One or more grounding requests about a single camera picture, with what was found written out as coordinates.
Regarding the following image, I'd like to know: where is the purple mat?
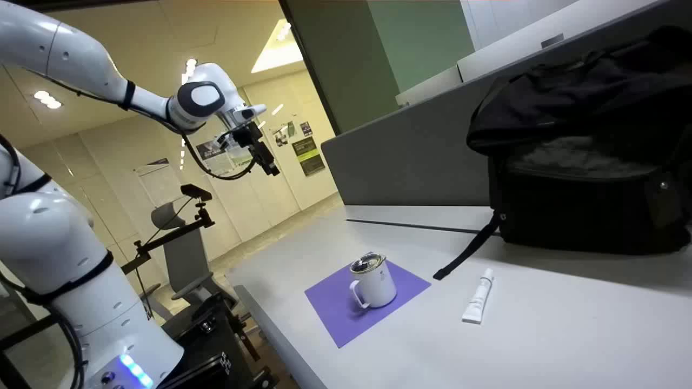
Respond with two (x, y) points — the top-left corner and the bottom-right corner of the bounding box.
(302, 256), (433, 349)

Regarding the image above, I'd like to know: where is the yellow and black wall poster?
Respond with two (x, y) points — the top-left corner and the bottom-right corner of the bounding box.
(290, 134), (328, 180)

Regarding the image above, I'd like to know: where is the small ceiling light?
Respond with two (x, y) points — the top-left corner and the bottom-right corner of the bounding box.
(30, 88), (64, 111)

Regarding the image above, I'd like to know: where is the black backpack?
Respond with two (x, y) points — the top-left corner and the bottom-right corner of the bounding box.
(430, 23), (692, 283)

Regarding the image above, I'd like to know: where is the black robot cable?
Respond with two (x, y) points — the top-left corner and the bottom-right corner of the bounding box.
(180, 128), (260, 183)

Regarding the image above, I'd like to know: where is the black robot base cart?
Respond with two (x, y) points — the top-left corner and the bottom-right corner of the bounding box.
(154, 292), (278, 389)

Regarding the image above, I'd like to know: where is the large square ceiling light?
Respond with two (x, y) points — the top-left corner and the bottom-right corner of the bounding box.
(248, 17), (306, 75)

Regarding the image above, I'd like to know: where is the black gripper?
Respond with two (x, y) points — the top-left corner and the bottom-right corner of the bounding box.
(230, 119), (284, 180)

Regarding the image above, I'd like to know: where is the small framed wall picture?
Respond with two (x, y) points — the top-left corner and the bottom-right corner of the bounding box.
(194, 136), (227, 162)

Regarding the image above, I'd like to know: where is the white cream tube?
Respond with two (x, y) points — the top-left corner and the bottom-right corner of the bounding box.
(460, 267), (497, 327)

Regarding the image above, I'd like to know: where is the silver metal cup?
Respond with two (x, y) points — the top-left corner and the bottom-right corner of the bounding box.
(347, 251), (400, 311)

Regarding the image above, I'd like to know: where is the grey panel stand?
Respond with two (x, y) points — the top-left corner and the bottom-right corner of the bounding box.
(149, 200), (218, 304)

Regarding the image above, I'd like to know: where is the black camera on stand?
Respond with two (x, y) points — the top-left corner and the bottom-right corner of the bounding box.
(118, 181), (218, 276)

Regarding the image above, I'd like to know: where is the grey desk partition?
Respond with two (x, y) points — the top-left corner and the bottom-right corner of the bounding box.
(320, 75), (501, 207)

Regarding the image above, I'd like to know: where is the white ledge board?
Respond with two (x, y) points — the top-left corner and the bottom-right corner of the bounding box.
(394, 0), (692, 107)

